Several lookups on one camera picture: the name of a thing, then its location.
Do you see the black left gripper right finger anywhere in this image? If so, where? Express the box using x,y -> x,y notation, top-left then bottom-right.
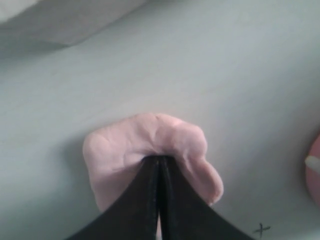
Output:
157,156 -> 252,240

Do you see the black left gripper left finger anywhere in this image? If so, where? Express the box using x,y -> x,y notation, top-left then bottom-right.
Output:
68,156 -> 160,240

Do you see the pink putty lump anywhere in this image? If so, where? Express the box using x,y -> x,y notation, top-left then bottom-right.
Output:
82,113 -> 224,211

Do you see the pink toy cake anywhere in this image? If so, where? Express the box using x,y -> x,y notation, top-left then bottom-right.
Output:
304,135 -> 320,207

